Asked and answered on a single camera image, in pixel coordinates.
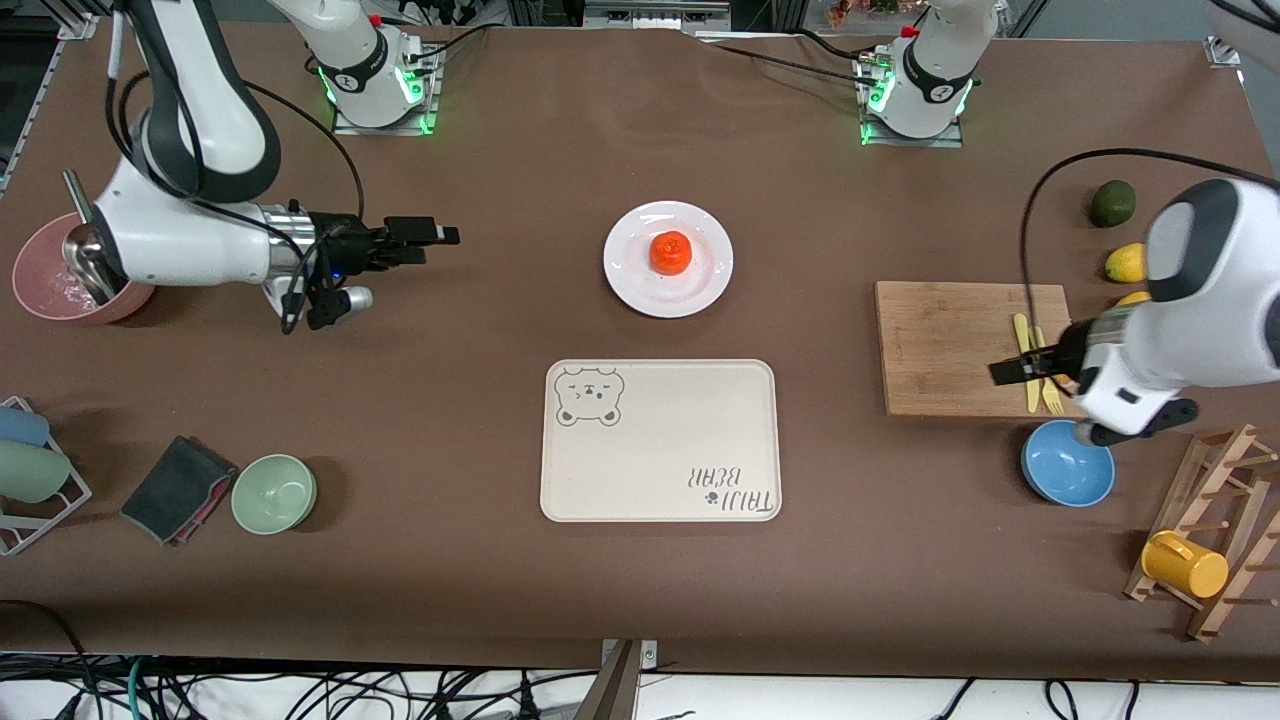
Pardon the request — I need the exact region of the white round plate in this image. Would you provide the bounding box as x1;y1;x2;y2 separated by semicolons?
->
603;201;734;319

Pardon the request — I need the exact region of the orange fruit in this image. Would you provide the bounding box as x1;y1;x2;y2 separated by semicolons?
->
649;231;694;276

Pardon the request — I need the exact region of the yellow plastic knife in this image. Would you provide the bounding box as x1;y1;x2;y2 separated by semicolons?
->
1013;314;1042;414

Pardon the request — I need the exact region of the yellow plastic fork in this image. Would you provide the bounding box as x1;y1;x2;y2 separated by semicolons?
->
1028;325;1065;416

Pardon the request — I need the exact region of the wooden cutting board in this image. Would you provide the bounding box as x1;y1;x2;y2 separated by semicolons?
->
875;281;1089;418

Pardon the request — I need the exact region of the blue bowl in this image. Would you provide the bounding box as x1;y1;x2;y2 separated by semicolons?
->
1021;420;1116;508

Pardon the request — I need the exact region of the dark green avocado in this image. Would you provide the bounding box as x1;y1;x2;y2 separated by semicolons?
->
1090;180;1137;229

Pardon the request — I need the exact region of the wooden mug rack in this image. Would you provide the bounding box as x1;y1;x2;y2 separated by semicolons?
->
1123;424;1280;643

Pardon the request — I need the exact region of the yellow mug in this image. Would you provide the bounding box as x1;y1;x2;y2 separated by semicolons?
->
1141;531;1230;599

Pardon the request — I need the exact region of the pale green bowl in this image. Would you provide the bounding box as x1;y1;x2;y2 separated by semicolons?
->
231;454;318;536

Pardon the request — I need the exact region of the metal scoop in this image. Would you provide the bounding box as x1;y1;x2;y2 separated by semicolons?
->
62;170;129;307

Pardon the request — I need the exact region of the dark grey folded cloth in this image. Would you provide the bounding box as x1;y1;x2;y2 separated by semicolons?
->
121;436;238;547

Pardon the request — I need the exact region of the pink bowl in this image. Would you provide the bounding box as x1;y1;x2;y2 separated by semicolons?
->
12;212;157;324

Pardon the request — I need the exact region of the beige tray with bear print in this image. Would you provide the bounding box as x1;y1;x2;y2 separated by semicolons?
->
540;359;783;523

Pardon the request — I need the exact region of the blue cup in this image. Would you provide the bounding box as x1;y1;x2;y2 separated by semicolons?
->
0;405;51;448

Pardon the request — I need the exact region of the pale green cup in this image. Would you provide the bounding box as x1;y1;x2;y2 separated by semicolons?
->
0;440;73;504

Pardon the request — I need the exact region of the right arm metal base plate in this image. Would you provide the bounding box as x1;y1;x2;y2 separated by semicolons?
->
332;42;442;137

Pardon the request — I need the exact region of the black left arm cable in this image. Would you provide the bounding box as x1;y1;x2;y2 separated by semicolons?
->
1019;148;1280;346

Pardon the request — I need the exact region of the black right base cable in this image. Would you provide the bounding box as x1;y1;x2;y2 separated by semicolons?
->
400;22;493;73

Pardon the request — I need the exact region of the black base cable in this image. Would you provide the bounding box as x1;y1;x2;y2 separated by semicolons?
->
400;22;493;73
795;28;873;63
697;42;869;85

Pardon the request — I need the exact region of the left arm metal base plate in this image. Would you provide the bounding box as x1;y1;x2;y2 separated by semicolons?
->
857;55;964;149

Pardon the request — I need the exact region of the aluminium frame crossbar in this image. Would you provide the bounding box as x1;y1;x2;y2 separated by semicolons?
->
583;0;733;33

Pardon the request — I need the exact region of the black left base cable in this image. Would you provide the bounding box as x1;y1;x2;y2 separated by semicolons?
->
795;28;873;63
697;42;869;85

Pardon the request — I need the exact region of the white wire cup rack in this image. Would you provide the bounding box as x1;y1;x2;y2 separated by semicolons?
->
0;397;93;556

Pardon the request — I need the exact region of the black floor cable loop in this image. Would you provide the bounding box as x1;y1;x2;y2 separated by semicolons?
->
0;598;96;701

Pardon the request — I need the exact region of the metal table edge bracket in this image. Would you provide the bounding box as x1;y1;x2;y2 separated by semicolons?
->
598;638;659;720

